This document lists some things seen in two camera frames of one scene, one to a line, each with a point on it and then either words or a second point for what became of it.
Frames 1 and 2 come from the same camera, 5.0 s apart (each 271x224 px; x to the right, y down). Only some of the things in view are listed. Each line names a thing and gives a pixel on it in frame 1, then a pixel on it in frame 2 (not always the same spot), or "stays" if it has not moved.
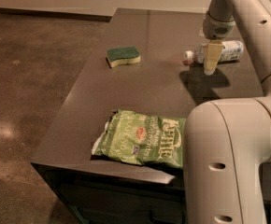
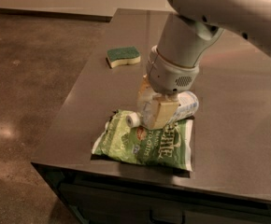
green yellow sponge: (123, 55) stays
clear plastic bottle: (230, 50) → (189, 106)
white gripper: (216, 29) → (167, 76)
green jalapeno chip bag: (142, 138) stays
